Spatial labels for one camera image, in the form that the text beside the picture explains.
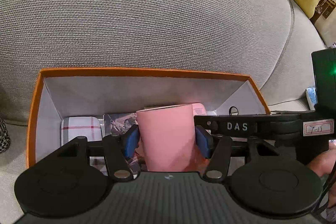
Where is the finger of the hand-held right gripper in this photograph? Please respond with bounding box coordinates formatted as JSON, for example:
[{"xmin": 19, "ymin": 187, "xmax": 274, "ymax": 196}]
[{"xmin": 194, "ymin": 114, "xmax": 223, "ymax": 136}]

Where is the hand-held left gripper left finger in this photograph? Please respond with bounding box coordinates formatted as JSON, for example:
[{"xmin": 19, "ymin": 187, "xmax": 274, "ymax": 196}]
[{"xmin": 45, "ymin": 124, "xmax": 140, "ymax": 182}]

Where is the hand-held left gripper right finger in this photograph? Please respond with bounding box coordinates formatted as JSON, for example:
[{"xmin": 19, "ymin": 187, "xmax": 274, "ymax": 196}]
[{"xmin": 195, "ymin": 126, "xmax": 292, "ymax": 182}]

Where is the dark picture print box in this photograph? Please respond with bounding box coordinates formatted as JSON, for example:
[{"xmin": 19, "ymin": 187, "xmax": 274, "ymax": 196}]
[{"xmin": 103, "ymin": 113, "xmax": 147, "ymax": 175}]

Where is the pink cylindrical container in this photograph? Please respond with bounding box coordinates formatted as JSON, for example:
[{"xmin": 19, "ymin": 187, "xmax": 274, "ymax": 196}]
[{"xmin": 136, "ymin": 103, "xmax": 203, "ymax": 172}]

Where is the plaid tin case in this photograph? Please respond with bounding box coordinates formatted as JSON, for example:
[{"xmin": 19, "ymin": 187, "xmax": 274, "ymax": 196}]
[{"xmin": 60, "ymin": 115, "xmax": 107, "ymax": 175}]

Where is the orange cardboard box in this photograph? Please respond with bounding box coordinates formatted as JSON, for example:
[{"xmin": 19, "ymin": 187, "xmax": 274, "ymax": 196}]
[{"xmin": 26, "ymin": 68, "xmax": 271, "ymax": 170}]

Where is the person's right hand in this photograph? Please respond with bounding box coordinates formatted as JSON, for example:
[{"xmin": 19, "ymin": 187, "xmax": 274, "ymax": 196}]
[{"xmin": 307, "ymin": 140, "xmax": 336, "ymax": 175}]

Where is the blue printed pillow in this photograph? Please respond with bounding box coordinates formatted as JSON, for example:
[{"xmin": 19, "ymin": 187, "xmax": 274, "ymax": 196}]
[{"xmin": 305, "ymin": 87, "xmax": 318, "ymax": 111}]

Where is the cream mini suitcase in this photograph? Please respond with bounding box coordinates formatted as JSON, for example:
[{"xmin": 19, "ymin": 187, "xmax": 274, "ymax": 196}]
[{"xmin": 309, "ymin": 0, "xmax": 336, "ymax": 47}]

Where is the houndstooth pillow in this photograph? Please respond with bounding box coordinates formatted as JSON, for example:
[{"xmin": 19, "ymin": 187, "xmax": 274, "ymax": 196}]
[{"xmin": 0, "ymin": 117, "xmax": 11, "ymax": 154}]

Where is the beige sofa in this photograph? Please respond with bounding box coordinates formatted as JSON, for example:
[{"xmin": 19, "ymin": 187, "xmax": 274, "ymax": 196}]
[{"xmin": 0, "ymin": 0, "xmax": 336, "ymax": 216}]

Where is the black cable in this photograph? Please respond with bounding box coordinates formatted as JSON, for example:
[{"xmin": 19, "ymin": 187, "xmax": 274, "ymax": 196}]
[{"xmin": 314, "ymin": 174, "xmax": 336, "ymax": 215}]

